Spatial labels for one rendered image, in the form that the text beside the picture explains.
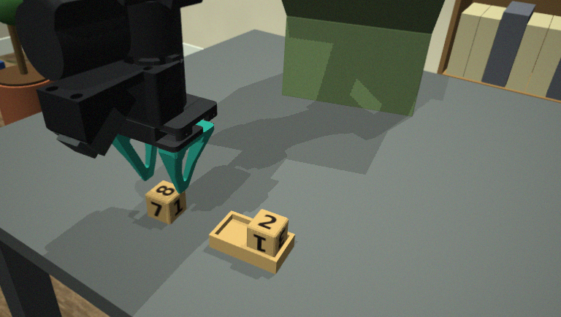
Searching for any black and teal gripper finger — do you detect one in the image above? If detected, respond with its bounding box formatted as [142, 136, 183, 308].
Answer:
[159, 120, 214, 194]
[112, 134, 157, 181]

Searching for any tan wooden tray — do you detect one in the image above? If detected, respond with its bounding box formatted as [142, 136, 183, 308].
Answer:
[209, 211, 295, 274]

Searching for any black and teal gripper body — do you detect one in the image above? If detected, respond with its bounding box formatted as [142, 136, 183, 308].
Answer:
[118, 52, 217, 153]

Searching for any tan wooden number cube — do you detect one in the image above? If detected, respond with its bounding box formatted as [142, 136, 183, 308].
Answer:
[145, 180, 186, 225]
[247, 209, 289, 258]

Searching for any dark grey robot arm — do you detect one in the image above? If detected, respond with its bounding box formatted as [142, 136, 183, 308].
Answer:
[15, 0, 202, 159]

